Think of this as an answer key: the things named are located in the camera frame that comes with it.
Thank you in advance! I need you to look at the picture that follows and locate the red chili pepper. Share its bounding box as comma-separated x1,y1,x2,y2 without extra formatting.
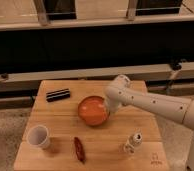
74,137,86,163

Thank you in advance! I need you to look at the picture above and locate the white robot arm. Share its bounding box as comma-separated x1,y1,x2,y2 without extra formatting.
104,75,194,171

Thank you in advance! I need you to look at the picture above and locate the small white bottle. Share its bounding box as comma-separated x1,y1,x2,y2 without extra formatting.
123,132,143,154

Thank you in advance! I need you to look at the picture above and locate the orange ceramic bowl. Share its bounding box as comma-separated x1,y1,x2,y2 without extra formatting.
78,96,108,126

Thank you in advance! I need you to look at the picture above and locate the black clamp on rail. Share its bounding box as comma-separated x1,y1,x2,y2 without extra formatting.
169,59,186,71

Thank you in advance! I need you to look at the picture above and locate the white paper cup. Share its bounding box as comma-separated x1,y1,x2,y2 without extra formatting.
26,125,50,149

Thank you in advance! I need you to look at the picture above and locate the black striped rectangular block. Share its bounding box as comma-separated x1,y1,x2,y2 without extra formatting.
46,89,70,102

